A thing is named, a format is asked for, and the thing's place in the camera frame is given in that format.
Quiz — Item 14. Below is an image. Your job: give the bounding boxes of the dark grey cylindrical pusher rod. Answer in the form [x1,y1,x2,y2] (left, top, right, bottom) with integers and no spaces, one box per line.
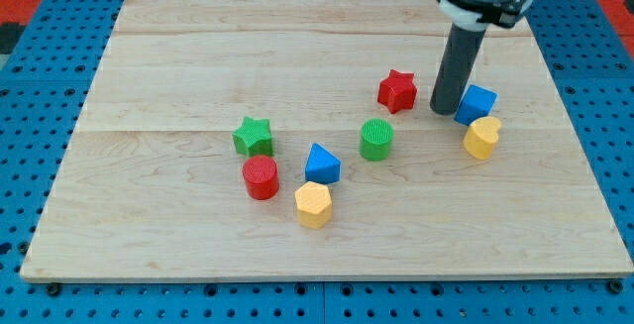
[430,24,485,115]

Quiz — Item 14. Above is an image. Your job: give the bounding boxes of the red star block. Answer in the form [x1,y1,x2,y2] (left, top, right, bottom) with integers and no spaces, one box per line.
[377,69,417,114]

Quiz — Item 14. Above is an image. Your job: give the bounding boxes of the green star block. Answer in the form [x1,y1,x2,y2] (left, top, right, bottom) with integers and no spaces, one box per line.
[232,116,273,158]

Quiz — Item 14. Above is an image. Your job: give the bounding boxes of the blue cube block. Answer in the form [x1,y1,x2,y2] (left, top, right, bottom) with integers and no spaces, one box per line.
[454,84,497,126]

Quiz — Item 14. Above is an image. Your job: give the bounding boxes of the yellow heart block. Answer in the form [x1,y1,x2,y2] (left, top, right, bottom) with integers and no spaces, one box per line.
[463,116,502,161]

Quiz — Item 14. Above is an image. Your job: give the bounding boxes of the green cylinder block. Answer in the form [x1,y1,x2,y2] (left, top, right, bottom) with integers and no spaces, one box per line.
[359,118,394,162]

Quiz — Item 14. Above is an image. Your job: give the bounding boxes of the blue triangle block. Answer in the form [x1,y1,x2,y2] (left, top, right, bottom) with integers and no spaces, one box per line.
[304,143,341,184]

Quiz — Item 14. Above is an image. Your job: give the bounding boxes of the wooden board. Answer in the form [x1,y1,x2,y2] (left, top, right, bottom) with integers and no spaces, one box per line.
[20,0,633,283]

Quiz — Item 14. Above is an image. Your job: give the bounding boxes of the yellow hexagon block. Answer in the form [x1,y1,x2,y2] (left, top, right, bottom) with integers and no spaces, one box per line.
[294,181,332,229]

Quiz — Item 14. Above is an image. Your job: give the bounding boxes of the red cylinder block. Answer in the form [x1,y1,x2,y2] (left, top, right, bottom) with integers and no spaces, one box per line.
[242,156,279,200]

